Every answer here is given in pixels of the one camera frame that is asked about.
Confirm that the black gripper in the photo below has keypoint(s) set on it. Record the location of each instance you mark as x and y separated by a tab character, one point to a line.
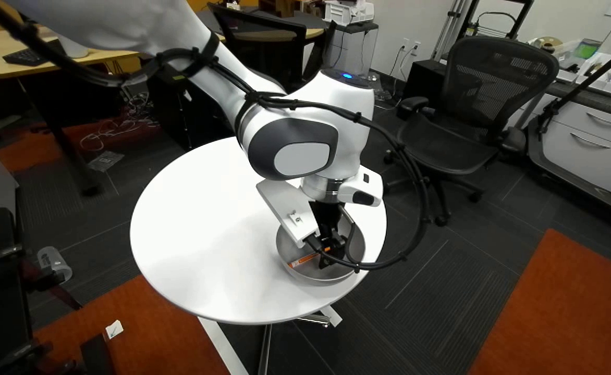
330	215

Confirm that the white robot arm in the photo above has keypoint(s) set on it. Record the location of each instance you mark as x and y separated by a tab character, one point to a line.
296	148

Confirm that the grey round bowl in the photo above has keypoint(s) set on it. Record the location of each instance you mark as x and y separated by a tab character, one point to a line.
296	267

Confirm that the white table base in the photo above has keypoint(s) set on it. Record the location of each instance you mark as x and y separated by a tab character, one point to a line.
223	345

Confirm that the black computer box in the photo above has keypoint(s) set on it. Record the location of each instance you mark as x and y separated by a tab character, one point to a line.
431	78

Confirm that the black mesh office chair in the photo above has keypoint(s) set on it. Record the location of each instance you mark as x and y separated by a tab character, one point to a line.
473	90

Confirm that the small white floor tag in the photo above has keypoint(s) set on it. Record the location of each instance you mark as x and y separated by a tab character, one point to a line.
114	330

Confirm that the black kick scooter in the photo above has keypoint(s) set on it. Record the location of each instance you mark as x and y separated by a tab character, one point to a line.
577	188

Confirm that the black stand leg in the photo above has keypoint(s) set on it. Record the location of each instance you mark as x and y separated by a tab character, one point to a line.
97	356

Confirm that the white drawer cabinet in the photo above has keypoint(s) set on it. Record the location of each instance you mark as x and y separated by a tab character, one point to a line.
589	148

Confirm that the black orange bar clamp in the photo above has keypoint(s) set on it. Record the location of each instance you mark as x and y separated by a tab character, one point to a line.
50	267

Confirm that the green box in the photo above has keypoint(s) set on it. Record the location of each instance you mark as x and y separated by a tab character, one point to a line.
587	49

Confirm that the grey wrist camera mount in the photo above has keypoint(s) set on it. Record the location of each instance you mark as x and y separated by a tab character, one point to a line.
286	209

